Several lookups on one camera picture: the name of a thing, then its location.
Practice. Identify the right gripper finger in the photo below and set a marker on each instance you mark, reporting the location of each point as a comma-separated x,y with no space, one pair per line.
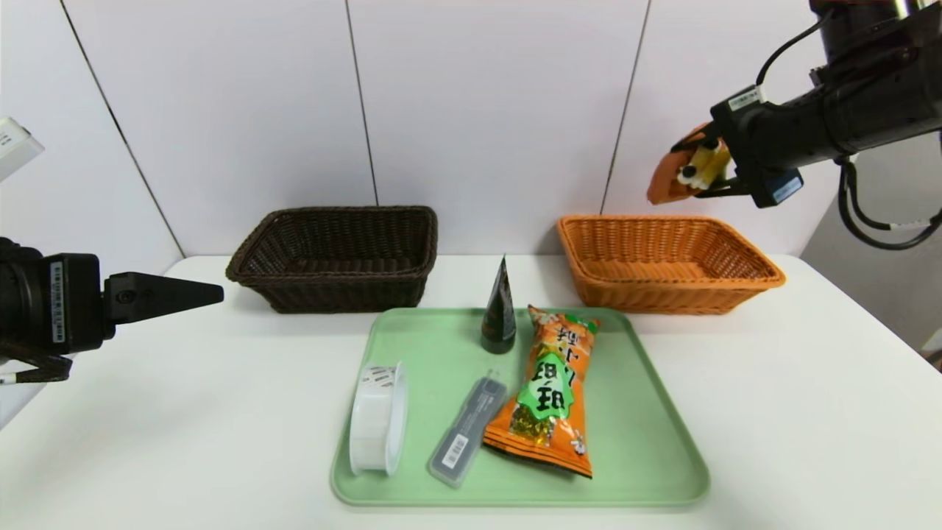
703,143
732,193

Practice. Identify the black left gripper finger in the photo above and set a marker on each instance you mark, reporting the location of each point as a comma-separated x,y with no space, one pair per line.
162,296

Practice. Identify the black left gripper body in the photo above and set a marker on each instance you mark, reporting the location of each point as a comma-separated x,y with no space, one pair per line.
72,300

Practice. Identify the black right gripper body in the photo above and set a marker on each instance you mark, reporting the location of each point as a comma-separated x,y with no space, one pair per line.
738,132

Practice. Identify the toy cake slice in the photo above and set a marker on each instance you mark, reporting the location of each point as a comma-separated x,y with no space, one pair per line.
666,184

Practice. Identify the white tape roll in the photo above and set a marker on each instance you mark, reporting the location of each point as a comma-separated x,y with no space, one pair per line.
372,427

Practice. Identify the dark green squeeze tube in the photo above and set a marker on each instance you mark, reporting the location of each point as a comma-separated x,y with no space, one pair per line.
498,324

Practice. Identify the orange snack bag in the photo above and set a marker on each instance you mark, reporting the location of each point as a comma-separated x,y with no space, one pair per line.
548,390

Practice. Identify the orange wicker basket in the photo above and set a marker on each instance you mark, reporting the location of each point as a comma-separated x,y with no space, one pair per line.
662,294

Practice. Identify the dark brown wicker basket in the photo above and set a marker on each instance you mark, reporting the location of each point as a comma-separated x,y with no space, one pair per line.
338,294

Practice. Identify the light green plastic tray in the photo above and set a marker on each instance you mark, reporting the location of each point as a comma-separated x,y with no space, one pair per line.
441,346

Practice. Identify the grey translucent slim case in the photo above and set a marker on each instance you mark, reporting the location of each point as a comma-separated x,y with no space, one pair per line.
467,430

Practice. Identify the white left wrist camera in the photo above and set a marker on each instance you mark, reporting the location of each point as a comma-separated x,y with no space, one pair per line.
15,147

